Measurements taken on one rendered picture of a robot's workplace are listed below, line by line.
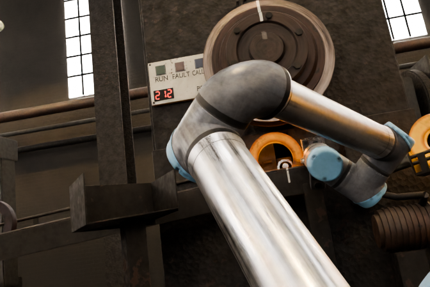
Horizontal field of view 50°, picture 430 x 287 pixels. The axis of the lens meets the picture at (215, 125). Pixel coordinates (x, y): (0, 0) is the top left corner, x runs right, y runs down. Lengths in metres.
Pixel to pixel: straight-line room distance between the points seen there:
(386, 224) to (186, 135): 0.74
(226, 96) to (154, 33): 1.16
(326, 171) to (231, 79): 0.51
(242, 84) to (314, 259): 0.36
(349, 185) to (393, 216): 0.19
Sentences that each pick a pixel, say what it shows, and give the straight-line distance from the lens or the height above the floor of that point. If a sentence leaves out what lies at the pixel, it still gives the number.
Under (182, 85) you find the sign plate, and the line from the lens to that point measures 1.83.
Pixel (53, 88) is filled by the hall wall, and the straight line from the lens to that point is 9.16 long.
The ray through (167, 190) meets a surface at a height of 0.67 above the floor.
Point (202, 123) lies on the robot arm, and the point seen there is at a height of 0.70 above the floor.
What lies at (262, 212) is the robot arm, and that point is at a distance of 0.67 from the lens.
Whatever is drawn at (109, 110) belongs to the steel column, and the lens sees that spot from 4.58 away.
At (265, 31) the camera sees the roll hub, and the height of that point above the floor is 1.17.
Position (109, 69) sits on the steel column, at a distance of 4.72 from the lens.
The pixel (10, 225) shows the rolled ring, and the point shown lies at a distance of 1.85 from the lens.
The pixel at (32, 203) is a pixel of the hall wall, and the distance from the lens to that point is 8.81.
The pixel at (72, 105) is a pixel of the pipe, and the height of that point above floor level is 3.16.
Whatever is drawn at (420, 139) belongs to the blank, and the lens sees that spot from 1.52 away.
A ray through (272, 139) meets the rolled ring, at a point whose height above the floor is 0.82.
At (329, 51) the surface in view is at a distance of 1.70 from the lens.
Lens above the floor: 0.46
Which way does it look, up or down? 16 degrees up
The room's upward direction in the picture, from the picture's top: 8 degrees counter-clockwise
